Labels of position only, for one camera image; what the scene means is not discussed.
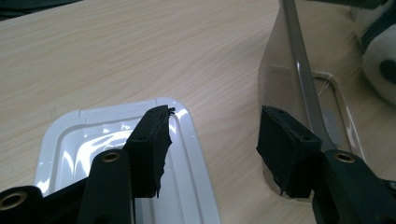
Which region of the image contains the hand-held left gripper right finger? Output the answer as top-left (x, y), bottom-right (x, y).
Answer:
top-left (255, 105), bottom-right (396, 224)

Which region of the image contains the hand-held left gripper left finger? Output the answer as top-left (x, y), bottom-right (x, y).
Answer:
top-left (76, 105), bottom-right (177, 224)

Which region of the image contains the clear plastic storage box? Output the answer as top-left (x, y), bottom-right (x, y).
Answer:
top-left (257, 0), bottom-right (368, 203)

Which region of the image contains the panda plush toy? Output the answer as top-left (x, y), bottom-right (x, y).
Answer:
top-left (351, 0), bottom-right (396, 107)

